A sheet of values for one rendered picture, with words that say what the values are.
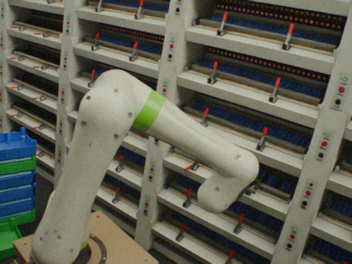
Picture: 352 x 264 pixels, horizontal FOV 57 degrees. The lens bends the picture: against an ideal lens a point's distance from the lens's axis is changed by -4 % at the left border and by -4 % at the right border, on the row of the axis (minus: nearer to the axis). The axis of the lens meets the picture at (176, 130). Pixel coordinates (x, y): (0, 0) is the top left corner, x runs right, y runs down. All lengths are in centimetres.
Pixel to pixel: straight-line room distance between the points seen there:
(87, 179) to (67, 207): 9
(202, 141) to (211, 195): 18
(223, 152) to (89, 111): 41
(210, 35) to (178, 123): 56
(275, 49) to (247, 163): 47
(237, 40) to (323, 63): 33
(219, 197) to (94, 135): 46
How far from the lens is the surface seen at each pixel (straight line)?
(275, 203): 141
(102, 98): 72
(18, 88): 244
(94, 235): 131
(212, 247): 169
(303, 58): 124
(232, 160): 97
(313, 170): 129
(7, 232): 196
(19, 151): 179
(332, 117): 123
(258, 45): 129
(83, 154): 77
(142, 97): 88
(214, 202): 104
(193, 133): 93
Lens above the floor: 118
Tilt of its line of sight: 19 degrees down
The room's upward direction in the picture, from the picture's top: 10 degrees clockwise
